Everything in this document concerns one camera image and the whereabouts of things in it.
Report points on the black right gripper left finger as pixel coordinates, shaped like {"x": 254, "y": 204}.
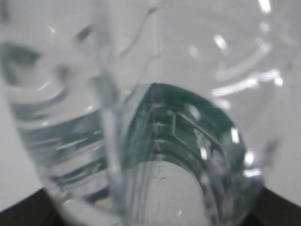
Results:
{"x": 35, "y": 210}

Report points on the clear green-label water bottle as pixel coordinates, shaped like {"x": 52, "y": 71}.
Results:
{"x": 150, "y": 112}

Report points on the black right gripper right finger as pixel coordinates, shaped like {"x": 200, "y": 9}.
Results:
{"x": 273, "y": 210}

